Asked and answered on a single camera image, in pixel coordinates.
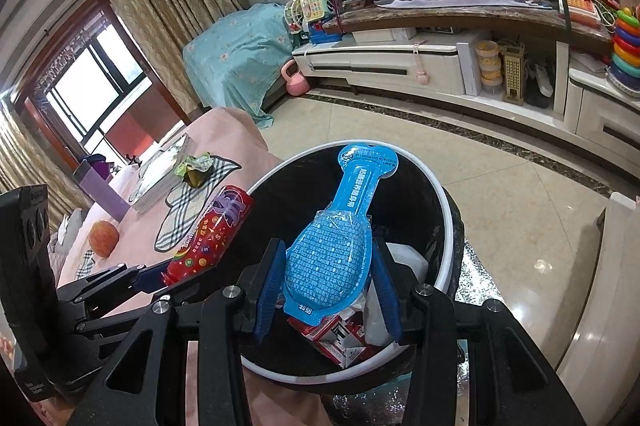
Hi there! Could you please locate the pink kettlebell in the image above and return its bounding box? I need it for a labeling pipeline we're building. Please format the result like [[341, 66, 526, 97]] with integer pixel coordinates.
[[281, 60, 312, 97]]

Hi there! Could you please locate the colourful toy cash register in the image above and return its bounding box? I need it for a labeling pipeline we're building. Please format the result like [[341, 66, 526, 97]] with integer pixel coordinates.
[[299, 0, 346, 47]]

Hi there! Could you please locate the thick green-covered book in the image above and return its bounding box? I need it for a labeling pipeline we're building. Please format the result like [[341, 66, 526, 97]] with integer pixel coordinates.
[[129, 133, 193, 214]]

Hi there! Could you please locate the stack of yellow tubs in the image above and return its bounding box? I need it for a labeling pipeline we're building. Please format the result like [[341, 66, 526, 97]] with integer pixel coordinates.
[[474, 40, 502, 99]]

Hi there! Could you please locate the wooden framed glass door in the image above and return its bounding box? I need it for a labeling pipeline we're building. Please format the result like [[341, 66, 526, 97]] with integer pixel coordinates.
[[15, 0, 193, 167]]

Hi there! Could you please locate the blue blister pack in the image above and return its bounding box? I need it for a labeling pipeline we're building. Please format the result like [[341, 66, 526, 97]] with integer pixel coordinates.
[[282, 143, 401, 327]]

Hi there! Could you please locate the golden building model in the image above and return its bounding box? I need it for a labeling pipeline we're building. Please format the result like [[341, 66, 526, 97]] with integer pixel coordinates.
[[501, 45, 526, 106]]

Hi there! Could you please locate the white brown-topped television cabinet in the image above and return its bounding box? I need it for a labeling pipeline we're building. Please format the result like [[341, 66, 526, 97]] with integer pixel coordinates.
[[291, 0, 640, 152]]

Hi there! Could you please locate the red orange apple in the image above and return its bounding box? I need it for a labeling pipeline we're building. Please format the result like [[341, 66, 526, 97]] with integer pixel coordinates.
[[87, 219, 121, 258]]

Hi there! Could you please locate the cream white furniture frame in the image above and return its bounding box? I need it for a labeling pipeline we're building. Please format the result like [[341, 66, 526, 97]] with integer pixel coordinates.
[[555, 192, 640, 407]]

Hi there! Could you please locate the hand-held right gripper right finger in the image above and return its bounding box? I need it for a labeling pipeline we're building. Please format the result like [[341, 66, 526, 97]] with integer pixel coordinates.
[[372, 235, 588, 426]]

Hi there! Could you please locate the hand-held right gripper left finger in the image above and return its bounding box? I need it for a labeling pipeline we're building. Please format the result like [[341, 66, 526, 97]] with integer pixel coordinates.
[[65, 236, 288, 426]]

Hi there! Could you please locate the black white-rimmed trash bin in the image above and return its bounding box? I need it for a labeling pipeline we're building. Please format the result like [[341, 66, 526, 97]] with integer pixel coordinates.
[[240, 138, 467, 394]]

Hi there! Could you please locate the rainbow ring stacker toy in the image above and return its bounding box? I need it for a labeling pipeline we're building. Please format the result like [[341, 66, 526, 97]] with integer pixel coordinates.
[[606, 6, 640, 99]]

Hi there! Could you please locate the teal covered armchair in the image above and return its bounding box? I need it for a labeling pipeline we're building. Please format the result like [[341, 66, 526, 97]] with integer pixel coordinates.
[[182, 2, 301, 130]]

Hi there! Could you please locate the red toy telephone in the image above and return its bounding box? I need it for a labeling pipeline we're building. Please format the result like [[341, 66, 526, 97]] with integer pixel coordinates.
[[559, 0, 598, 24]]

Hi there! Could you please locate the green snack wrapper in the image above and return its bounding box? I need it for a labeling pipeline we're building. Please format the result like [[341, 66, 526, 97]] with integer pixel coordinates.
[[172, 152, 215, 189]]

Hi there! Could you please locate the pink cabinet lock strap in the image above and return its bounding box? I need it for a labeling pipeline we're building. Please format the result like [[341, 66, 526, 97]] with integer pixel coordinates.
[[411, 40, 432, 87]]

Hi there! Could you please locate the red white cardboard box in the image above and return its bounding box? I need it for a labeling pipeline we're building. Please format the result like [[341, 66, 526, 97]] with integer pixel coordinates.
[[287, 311, 368, 369]]

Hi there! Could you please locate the red candy tube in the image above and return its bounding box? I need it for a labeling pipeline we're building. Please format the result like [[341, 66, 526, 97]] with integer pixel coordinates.
[[161, 185, 255, 292]]

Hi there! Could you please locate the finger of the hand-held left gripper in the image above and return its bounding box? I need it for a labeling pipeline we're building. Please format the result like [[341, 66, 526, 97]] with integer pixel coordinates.
[[72, 293, 161, 349], [56, 262, 171, 307]]

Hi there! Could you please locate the white cloth under television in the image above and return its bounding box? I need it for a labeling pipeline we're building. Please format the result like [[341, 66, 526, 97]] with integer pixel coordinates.
[[372, 0, 558, 12]]

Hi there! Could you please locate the purple insulated bottle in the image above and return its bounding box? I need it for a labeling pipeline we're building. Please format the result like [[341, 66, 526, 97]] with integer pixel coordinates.
[[72, 156, 132, 223]]

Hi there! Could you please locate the green white toy wheel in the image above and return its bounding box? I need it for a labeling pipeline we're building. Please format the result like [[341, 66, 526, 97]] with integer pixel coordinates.
[[284, 0, 308, 34]]

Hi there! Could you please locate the power strip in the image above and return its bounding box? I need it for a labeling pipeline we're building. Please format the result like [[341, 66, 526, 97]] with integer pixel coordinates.
[[530, 63, 556, 99]]

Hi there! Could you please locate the beige patterned curtain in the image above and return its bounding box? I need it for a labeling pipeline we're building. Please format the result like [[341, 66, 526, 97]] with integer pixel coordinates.
[[0, 106, 88, 217], [100, 0, 246, 127]]

